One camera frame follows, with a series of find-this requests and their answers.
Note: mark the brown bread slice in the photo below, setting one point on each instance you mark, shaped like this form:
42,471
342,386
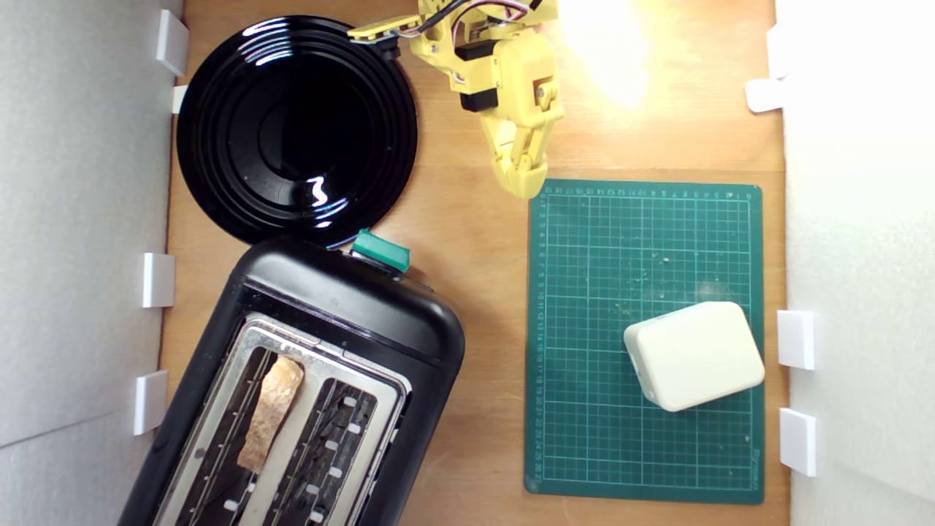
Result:
270,413

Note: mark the teal toaster lever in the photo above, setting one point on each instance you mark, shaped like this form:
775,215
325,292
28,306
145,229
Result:
380,250

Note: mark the black two-slot toaster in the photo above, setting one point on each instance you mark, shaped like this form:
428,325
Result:
343,299

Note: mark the black round plate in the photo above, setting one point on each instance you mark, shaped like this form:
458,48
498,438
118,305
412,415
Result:
241,146

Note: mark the white block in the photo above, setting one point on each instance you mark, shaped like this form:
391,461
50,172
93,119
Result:
694,354

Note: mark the green cutting mat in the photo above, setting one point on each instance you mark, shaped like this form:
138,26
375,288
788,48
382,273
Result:
584,409

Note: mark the yellow wrist camera mount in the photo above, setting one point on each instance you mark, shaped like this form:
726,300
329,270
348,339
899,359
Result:
380,29

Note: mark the white wall clip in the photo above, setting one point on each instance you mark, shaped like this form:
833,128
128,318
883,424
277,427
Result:
157,280
798,442
179,98
763,95
774,52
150,402
796,340
172,40

